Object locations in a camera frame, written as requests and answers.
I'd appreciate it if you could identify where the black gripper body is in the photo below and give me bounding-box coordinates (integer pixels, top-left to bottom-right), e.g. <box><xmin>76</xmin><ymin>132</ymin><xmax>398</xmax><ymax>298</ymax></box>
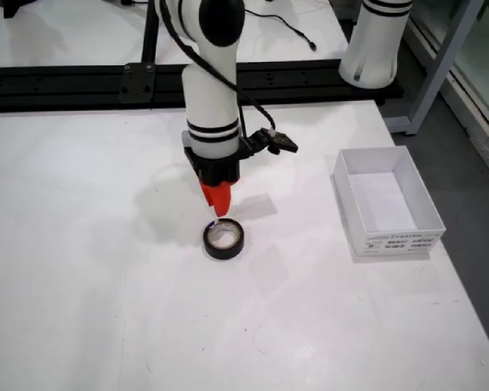
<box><xmin>182</xmin><ymin>130</ymin><xmax>257</xmax><ymax>187</ymax></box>

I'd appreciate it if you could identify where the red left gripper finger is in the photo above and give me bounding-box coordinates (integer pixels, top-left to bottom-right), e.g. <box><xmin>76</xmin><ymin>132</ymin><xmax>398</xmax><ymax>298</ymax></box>
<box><xmin>198</xmin><ymin>182</ymin><xmax>218</xmax><ymax>209</ymax></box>

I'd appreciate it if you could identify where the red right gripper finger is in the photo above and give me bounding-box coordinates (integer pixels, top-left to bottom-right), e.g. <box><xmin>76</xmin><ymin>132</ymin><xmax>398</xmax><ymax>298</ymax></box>
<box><xmin>215</xmin><ymin>182</ymin><xmax>234</xmax><ymax>217</ymax></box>

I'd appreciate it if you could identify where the black tape roll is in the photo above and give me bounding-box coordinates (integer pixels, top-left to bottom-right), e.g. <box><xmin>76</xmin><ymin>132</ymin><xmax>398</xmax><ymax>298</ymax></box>
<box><xmin>202</xmin><ymin>217</ymin><xmax>245</xmax><ymax>261</ymax></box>

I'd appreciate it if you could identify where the white cardboard bin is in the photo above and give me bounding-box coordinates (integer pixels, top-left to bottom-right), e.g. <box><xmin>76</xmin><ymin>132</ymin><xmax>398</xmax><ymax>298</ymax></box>
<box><xmin>331</xmin><ymin>145</ymin><xmax>447</xmax><ymax>256</ymax></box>

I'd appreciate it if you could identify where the black stand foot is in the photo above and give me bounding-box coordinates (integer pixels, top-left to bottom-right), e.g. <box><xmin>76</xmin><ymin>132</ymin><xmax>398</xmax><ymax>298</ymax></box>
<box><xmin>2</xmin><ymin>0</ymin><xmax>37</xmax><ymax>20</ymax></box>

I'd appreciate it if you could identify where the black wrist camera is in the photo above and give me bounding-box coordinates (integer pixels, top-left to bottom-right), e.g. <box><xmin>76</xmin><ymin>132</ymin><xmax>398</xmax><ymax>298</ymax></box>
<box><xmin>250</xmin><ymin>127</ymin><xmax>299</xmax><ymax>156</ymax></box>

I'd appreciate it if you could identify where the black bracket plate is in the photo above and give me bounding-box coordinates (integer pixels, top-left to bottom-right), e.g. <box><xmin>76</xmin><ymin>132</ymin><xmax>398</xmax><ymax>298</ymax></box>
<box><xmin>119</xmin><ymin>63</ymin><xmax>156</xmax><ymax>105</ymax></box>

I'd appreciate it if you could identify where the black upright profile post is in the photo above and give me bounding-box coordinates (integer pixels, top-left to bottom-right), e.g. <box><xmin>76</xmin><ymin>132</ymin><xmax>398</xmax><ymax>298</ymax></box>
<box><xmin>142</xmin><ymin>0</ymin><xmax>161</xmax><ymax>66</ymax></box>

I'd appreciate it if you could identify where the black cable with plug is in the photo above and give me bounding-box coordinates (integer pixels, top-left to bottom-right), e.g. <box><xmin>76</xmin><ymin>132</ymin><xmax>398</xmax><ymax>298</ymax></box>
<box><xmin>244</xmin><ymin>7</ymin><xmax>319</xmax><ymax>53</ymax></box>

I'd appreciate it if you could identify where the black aluminium rail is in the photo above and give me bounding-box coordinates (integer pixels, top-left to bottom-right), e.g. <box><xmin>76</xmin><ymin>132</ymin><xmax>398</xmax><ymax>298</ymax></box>
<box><xmin>0</xmin><ymin>59</ymin><xmax>404</xmax><ymax>114</ymax></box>

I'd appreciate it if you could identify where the grey metal post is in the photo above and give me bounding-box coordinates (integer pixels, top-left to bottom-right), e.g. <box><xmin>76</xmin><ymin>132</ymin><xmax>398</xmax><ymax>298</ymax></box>
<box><xmin>386</xmin><ymin>0</ymin><xmax>486</xmax><ymax>135</ymax></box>

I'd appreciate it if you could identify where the aluminium window sill frame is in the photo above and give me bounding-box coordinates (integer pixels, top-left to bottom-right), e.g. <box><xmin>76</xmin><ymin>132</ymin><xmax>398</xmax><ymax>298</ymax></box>
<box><xmin>407</xmin><ymin>15</ymin><xmax>489</xmax><ymax>184</ymax></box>

